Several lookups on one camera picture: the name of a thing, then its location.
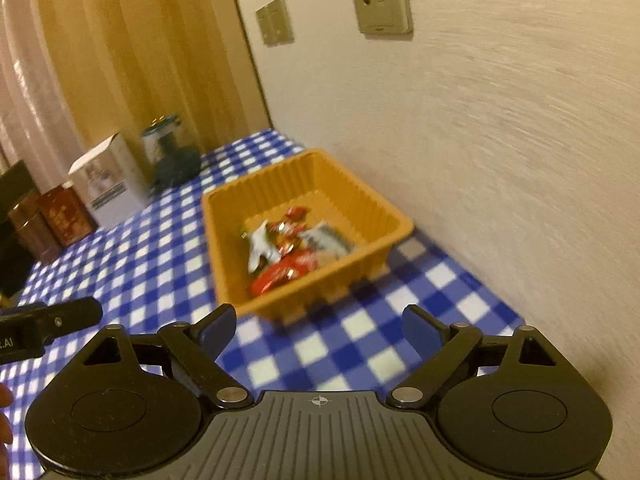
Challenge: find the green glass humidifier jar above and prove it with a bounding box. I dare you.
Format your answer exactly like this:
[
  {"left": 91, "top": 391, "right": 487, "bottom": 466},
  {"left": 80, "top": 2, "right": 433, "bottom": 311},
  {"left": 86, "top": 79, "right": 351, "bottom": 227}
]
[{"left": 141, "top": 114, "right": 202, "bottom": 191}]

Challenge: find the brown metallic tin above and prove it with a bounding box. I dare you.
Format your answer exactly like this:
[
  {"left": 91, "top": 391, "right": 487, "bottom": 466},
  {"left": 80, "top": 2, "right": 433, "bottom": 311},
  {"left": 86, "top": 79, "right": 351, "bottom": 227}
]
[{"left": 8, "top": 190, "right": 62, "bottom": 264}]

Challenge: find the green white snack pack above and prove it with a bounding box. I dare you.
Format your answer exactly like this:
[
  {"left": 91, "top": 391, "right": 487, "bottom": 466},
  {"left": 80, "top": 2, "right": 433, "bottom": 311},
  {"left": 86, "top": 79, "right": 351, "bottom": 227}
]
[{"left": 241, "top": 220, "right": 282, "bottom": 274}]

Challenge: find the small red candy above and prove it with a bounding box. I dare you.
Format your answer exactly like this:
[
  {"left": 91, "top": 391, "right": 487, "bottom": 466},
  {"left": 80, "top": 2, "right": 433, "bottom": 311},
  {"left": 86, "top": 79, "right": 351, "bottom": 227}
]
[{"left": 284, "top": 206, "right": 309, "bottom": 222}]

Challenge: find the dark seaweed snack pack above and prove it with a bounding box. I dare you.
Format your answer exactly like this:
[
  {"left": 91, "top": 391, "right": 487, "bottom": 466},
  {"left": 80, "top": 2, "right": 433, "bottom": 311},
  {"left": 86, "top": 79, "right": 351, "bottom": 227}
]
[{"left": 299, "top": 221, "right": 355, "bottom": 258}]

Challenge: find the red snack pack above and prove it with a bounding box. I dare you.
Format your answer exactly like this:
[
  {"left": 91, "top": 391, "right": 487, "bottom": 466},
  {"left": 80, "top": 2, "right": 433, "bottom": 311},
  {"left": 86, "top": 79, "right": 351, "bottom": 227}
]
[{"left": 248, "top": 249, "right": 319, "bottom": 297}]

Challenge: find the black chair back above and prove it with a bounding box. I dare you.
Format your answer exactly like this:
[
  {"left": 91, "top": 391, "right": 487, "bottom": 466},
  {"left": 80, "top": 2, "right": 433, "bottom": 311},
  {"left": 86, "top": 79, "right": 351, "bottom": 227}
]
[{"left": 1, "top": 160, "right": 40, "bottom": 298}]

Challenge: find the white product box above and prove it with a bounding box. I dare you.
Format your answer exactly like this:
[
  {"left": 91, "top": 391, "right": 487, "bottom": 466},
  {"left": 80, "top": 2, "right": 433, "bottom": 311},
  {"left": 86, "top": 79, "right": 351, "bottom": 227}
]
[{"left": 68, "top": 133, "right": 150, "bottom": 230}]

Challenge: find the dark red candy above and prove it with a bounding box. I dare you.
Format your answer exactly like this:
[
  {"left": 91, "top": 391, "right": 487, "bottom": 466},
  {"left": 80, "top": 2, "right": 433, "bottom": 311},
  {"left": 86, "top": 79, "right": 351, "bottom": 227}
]
[{"left": 267, "top": 221, "right": 307, "bottom": 257}]

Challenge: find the double wall power outlet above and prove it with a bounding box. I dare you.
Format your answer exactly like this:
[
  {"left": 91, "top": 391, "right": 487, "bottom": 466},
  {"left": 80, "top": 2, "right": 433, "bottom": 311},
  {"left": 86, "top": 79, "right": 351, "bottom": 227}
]
[{"left": 255, "top": 0, "right": 295, "bottom": 47}]

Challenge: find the red gift box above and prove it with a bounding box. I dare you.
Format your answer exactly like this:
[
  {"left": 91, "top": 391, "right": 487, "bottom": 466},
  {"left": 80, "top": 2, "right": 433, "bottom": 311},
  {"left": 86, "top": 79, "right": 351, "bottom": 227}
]
[{"left": 36, "top": 185, "right": 98, "bottom": 248}]

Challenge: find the person left hand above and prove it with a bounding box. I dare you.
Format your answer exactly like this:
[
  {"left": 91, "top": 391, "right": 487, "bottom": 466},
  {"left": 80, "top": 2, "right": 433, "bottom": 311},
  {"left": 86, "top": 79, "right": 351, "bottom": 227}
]
[{"left": 0, "top": 384, "right": 14, "bottom": 445}]

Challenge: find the orange plastic tray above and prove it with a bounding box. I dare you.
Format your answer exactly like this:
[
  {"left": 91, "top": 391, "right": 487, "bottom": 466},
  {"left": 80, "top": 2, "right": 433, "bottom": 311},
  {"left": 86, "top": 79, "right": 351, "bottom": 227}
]
[{"left": 202, "top": 150, "right": 413, "bottom": 318}]

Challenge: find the beige curtain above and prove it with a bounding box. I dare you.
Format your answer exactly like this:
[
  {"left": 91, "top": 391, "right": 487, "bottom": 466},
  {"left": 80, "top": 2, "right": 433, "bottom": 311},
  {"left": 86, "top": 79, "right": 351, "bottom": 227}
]
[{"left": 1, "top": 0, "right": 87, "bottom": 191}]

